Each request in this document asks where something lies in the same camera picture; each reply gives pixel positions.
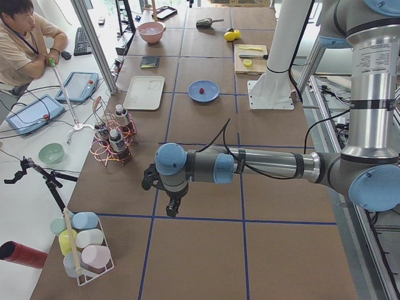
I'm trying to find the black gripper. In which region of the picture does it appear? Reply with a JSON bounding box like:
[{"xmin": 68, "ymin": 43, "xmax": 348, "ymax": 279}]
[{"xmin": 166, "ymin": 184, "xmax": 189, "ymax": 218}]

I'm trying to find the blue plate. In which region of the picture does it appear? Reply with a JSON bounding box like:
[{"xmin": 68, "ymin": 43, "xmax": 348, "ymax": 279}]
[{"xmin": 187, "ymin": 80, "xmax": 220, "ymax": 103}]

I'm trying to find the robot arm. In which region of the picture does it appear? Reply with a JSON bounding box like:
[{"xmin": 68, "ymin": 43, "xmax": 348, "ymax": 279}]
[{"xmin": 142, "ymin": 1, "xmax": 399, "ymax": 217}]

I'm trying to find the tea bottle white cap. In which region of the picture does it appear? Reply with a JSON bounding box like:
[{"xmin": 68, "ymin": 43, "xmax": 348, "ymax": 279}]
[
  {"xmin": 115, "ymin": 104, "xmax": 129, "ymax": 127},
  {"xmin": 94, "ymin": 121, "xmax": 109, "ymax": 141},
  {"xmin": 109, "ymin": 129, "xmax": 126, "ymax": 160}
]

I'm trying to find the cream bear tray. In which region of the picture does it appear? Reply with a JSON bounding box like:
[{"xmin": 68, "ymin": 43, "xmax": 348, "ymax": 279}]
[{"xmin": 122, "ymin": 76, "xmax": 165, "ymax": 111}]

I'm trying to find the reacher grabber stick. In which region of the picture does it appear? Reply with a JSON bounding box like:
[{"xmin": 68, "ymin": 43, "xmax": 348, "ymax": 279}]
[{"xmin": 48, "ymin": 57, "xmax": 94, "ymax": 144}]

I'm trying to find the black tripod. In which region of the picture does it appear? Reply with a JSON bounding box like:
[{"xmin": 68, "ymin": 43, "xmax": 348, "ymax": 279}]
[{"xmin": 4, "ymin": 156, "xmax": 78, "ymax": 213}]

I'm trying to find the green bowl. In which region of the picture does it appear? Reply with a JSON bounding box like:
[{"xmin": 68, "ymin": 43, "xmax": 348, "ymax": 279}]
[{"xmin": 38, "ymin": 143, "xmax": 64, "ymax": 164}]

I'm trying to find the grey yellow cloth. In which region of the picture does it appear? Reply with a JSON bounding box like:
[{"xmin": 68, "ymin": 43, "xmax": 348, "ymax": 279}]
[{"xmin": 140, "ymin": 56, "xmax": 160, "ymax": 69}]

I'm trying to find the blue teach pendant far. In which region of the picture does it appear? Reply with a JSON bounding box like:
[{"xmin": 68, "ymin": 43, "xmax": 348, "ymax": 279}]
[{"xmin": 63, "ymin": 71, "xmax": 99, "ymax": 103}]

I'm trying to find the blue teach pendant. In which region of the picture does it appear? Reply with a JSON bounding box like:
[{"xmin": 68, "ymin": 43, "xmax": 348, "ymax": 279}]
[
  {"xmin": 63, "ymin": 71, "xmax": 99, "ymax": 103},
  {"xmin": 6, "ymin": 94, "xmax": 65, "ymax": 134}
]

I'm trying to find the lemon half slice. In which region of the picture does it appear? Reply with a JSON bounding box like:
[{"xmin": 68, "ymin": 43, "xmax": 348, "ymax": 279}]
[{"xmin": 242, "ymin": 59, "xmax": 253, "ymax": 68}]

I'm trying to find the wooden cutting board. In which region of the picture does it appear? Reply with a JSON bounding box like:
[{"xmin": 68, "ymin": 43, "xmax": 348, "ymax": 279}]
[{"xmin": 234, "ymin": 44, "xmax": 268, "ymax": 74}]

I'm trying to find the red cylinder bottle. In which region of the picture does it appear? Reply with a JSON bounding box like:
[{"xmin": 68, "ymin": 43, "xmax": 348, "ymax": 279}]
[{"xmin": 1, "ymin": 241, "xmax": 48, "ymax": 269}]

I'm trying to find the blue teach pendant near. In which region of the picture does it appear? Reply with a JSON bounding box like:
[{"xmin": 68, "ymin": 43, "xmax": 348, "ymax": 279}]
[{"xmin": 6, "ymin": 94, "xmax": 65, "ymax": 134}]

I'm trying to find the steel muddler black tip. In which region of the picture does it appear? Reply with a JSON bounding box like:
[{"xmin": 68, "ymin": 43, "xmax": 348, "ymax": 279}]
[{"xmin": 239, "ymin": 54, "xmax": 269, "ymax": 60}]

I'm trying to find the pink bowl of ice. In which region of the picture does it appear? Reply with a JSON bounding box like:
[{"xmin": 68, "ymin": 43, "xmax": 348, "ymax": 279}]
[{"xmin": 137, "ymin": 21, "xmax": 166, "ymax": 44}]

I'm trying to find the yellow plastic knife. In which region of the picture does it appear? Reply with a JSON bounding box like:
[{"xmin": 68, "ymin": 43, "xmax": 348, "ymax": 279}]
[{"xmin": 238, "ymin": 46, "xmax": 264, "ymax": 51}]

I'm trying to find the yellow lemon front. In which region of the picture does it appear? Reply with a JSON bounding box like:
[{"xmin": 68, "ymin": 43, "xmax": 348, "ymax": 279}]
[{"xmin": 224, "ymin": 31, "xmax": 236, "ymax": 42}]

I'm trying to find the yellow lemon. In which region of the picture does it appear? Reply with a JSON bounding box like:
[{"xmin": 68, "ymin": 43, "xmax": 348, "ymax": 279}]
[
  {"xmin": 224, "ymin": 31, "xmax": 236, "ymax": 42},
  {"xmin": 234, "ymin": 29, "xmax": 241, "ymax": 39}
]

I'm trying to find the black keyboard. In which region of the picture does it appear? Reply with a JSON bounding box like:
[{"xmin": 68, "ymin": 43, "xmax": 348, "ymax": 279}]
[{"xmin": 73, "ymin": 27, "xmax": 92, "ymax": 56}]

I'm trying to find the steel ice scoop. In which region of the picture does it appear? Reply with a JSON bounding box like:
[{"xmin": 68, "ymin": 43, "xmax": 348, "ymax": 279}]
[{"xmin": 196, "ymin": 17, "xmax": 224, "ymax": 29}]

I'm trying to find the yellow lemon back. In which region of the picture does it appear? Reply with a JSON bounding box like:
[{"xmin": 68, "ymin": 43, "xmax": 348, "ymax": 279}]
[{"xmin": 234, "ymin": 29, "xmax": 241, "ymax": 39}]

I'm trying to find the wooden stand with base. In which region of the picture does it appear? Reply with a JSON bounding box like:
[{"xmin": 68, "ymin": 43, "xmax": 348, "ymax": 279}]
[{"xmin": 151, "ymin": 0, "xmax": 158, "ymax": 22}]

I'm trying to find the person in beige shirt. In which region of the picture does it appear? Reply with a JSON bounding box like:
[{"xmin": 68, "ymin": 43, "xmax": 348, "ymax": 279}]
[{"xmin": 1, "ymin": 1, "xmax": 68, "ymax": 87}]

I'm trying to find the copper wire bottle rack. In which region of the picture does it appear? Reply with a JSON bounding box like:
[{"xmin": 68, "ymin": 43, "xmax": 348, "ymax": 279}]
[{"xmin": 90, "ymin": 96, "xmax": 137, "ymax": 166}]

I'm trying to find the white wire cup rack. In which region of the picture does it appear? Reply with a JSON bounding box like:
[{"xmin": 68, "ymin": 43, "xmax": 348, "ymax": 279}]
[{"xmin": 50, "ymin": 207, "xmax": 115, "ymax": 286}]

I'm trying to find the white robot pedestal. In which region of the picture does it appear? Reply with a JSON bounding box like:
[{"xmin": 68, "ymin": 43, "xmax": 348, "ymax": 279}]
[{"xmin": 248, "ymin": 0, "xmax": 313, "ymax": 110}]

